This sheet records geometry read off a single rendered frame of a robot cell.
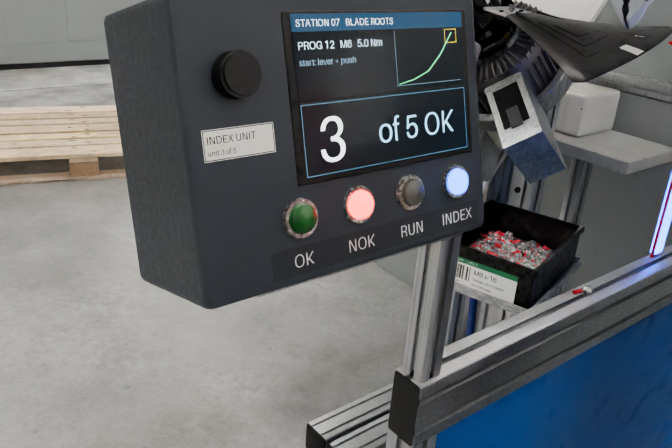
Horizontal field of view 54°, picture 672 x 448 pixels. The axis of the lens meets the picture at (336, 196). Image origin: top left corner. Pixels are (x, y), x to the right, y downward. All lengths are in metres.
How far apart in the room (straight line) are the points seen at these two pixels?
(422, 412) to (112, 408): 1.43
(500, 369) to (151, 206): 0.51
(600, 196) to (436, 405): 1.34
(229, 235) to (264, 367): 1.79
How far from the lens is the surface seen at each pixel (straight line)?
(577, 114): 1.77
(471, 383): 0.79
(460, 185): 0.52
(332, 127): 0.45
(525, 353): 0.86
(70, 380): 2.20
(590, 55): 1.09
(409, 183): 0.49
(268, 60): 0.42
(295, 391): 2.09
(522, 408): 0.97
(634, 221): 1.98
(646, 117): 1.92
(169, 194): 0.43
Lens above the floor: 1.29
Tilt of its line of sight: 21 degrees down
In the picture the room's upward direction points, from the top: 4 degrees clockwise
